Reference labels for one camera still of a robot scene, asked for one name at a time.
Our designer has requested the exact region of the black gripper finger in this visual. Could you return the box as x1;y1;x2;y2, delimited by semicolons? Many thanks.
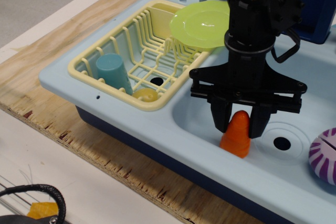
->
249;105;271;138
211;98;233;133

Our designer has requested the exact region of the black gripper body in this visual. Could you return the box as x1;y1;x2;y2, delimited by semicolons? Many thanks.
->
190;52;307;113

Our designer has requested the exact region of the orange toy carrot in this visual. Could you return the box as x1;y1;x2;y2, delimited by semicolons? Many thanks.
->
219;111;251;158

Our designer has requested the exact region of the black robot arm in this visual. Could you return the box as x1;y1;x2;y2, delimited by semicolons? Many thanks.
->
190;0;307;138

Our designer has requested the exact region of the green plastic plate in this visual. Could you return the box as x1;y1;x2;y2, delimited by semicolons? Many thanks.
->
170;0;229;49

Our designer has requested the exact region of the purple white striped ball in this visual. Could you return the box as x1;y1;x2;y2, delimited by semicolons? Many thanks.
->
309;128;335;186

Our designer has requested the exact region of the yellow round toy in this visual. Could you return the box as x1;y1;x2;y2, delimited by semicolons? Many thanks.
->
132;88;159;102

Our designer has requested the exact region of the light blue toy sink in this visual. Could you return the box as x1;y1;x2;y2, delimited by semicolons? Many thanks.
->
39;0;335;223

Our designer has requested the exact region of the yellow dish rack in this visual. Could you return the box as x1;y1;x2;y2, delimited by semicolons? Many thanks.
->
68;0;211;111

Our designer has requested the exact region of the teal plastic cup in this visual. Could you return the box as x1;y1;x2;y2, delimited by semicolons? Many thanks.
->
96;54;133;95

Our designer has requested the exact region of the plywood board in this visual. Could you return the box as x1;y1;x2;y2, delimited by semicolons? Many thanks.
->
1;0;257;223

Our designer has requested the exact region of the yellow tape piece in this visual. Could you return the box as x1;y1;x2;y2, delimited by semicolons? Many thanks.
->
26;202;59;220

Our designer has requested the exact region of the black device base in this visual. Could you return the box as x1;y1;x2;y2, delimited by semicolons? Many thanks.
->
1;215;59;224

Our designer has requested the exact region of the black braided cable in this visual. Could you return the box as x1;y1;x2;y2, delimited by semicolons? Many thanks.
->
0;184;66;222

